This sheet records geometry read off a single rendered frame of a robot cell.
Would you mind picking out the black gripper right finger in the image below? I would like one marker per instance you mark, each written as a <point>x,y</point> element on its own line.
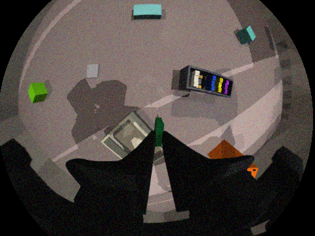
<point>191,174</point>

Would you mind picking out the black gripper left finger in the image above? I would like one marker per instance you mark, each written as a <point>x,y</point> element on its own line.
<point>131,175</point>

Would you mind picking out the teal rectangular block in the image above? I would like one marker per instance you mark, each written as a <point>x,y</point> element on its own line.
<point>147,11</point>

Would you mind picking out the small green cube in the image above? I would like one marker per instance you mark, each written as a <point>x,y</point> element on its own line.
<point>38,92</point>

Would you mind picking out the green blade fuse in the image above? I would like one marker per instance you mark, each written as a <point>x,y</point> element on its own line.
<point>159,126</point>

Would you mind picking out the teal green block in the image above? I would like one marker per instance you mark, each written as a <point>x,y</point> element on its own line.
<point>246,35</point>

